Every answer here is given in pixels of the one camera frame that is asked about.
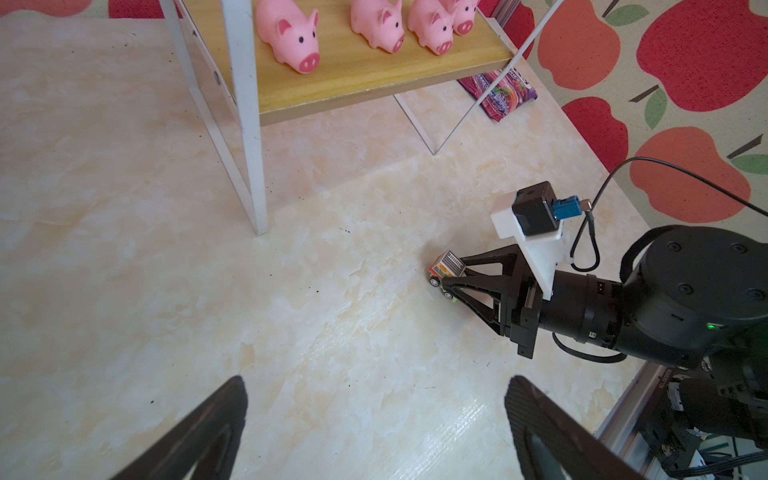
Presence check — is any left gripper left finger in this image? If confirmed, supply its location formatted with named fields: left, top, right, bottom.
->
left=114, top=375, right=248, bottom=479

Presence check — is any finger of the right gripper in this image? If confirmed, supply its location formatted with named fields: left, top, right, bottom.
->
left=459, top=244, right=521, bottom=277
left=446, top=275, right=508, bottom=336

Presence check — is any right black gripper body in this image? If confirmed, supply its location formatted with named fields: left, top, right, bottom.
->
left=498, top=267, right=622, bottom=359

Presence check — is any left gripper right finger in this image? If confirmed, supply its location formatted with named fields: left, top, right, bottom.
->
left=504, top=376, right=641, bottom=479

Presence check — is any green pink toy bus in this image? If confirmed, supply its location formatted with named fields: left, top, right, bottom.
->
left=428, top=250, right=466, bottom=302

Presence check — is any pink pig toy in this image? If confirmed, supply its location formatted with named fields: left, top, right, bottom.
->
left=406, top=0, right=454, bottom=56
left=441, top=0, right=479, bottom=36

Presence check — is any pink square toy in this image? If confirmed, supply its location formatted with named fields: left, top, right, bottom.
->
left=350, top=0, right=405, bottom=54

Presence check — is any wooden two-tier shelf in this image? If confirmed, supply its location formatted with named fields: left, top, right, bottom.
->
left=160, top=1, right=543, bottom=235

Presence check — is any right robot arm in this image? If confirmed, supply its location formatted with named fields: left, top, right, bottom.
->
left=441, top=226, right=767, bottom=447

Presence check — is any purple candy bag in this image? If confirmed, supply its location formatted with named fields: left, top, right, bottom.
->
left=458, top=68, right=538, bottom=123

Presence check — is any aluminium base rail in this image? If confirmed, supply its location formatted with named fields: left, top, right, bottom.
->
left=595, top=363, right=668, bottom=459

